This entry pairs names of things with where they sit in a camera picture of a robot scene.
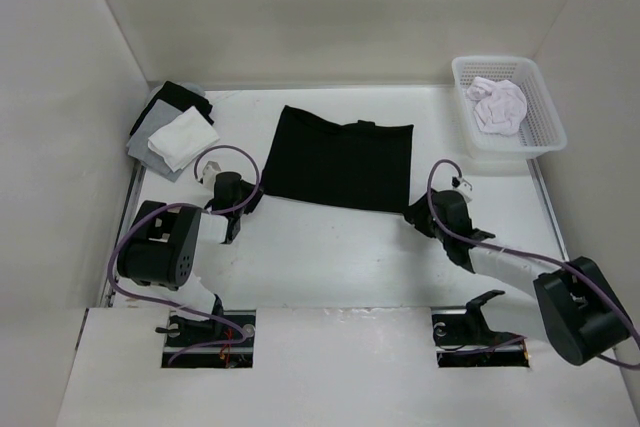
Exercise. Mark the folded black tank top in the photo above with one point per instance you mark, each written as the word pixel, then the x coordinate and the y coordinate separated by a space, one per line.
pixel 180 96

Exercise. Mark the white plastic basket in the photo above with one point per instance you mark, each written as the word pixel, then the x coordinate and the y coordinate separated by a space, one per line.
pixel 541 131

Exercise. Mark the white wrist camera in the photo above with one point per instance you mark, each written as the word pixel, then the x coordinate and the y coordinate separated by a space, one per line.
pixel 210 172
pixel 463 187

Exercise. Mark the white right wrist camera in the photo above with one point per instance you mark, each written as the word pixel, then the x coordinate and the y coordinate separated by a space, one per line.
pixel 463 187

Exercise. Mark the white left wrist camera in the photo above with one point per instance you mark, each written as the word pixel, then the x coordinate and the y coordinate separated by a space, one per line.
pixel 210 172

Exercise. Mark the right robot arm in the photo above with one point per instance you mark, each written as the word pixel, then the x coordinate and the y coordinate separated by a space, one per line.
pixel 573 308

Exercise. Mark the black tank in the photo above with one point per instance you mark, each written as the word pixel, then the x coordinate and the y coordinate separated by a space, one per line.
pixel 359 165
pixel 180 96

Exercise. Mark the folded white tank top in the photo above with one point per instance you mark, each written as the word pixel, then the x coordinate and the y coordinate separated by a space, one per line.
pixel 182 140

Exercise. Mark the crumpled pink tank top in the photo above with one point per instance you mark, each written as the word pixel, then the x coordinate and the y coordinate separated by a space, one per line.
pixel 500 107

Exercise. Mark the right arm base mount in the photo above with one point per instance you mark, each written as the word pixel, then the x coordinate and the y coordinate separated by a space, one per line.
pixel 463 338

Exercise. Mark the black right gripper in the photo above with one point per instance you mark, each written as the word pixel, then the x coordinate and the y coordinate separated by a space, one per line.
pixel 415 213

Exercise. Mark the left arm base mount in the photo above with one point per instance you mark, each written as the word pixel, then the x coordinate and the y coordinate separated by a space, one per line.
pixel 207 344

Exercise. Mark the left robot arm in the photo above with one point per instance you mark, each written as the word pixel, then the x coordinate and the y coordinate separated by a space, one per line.
pixel 160 255

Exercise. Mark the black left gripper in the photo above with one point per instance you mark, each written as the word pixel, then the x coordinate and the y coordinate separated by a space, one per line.
pixel 250 189

